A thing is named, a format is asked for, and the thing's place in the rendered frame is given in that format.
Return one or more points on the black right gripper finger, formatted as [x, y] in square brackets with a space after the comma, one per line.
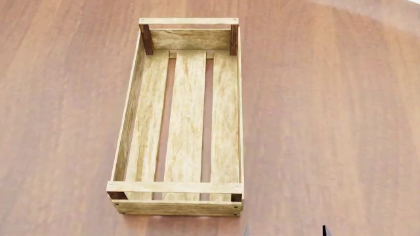
[325, 231]
[246, 231]

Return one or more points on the slatted wooden crate tray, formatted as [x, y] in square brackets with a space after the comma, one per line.
[187, 118]

